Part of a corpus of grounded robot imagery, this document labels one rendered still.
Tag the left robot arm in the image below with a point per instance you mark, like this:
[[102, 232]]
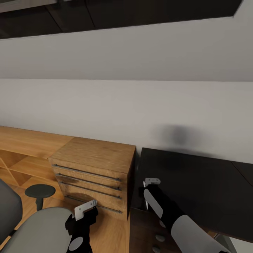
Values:
[[79, 227]]

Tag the desktop computer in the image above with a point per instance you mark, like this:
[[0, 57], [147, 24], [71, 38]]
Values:
[[234, 245]]

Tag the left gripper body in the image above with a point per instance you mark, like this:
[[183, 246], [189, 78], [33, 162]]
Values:
[[88, 219]]

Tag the bookcase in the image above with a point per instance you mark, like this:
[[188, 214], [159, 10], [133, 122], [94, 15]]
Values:
[[6, 133], [26, 157]]

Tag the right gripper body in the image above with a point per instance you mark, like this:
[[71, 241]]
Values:
[[141, 192]]

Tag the swivel chair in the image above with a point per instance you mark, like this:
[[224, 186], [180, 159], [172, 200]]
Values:
[[42, 232]]

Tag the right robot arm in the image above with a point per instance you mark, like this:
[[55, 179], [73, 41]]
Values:
[[187, 234]]

